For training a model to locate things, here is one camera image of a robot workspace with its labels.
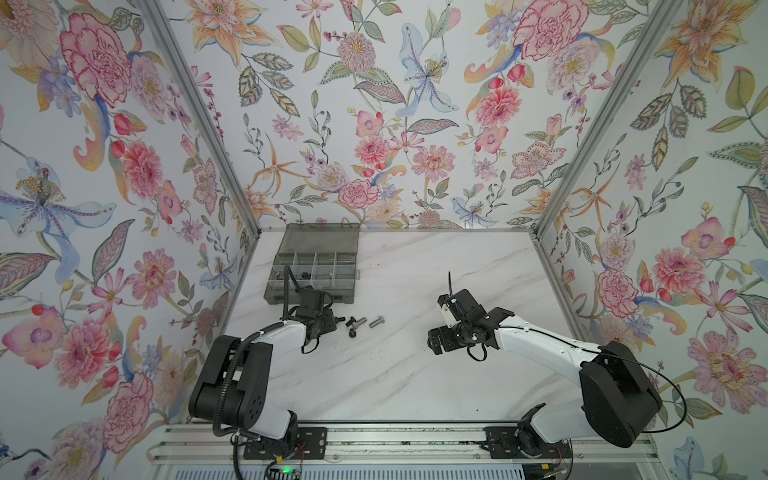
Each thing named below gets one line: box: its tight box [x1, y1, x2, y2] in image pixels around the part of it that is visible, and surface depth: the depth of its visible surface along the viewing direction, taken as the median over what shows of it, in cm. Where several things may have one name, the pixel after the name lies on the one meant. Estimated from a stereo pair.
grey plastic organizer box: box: [264, 222, 361, 304], surface depth 111 cm
